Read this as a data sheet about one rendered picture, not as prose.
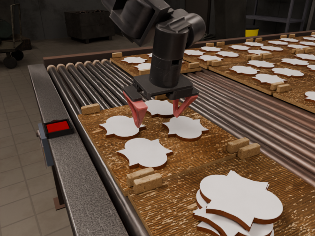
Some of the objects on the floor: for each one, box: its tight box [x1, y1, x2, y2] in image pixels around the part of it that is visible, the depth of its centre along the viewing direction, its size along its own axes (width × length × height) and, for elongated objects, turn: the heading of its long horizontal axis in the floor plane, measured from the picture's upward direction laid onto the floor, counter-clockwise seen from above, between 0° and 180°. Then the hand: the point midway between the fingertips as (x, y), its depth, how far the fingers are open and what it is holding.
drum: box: [246, 25, 259, 37], centre depth 496 cm, size 42×42×66 cm
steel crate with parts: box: [64, 9, 115, 44], centre depth 714 cm, size 113×98×76 cm
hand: (157, 118), depth 58 cm, fingers open, 9 cm apart
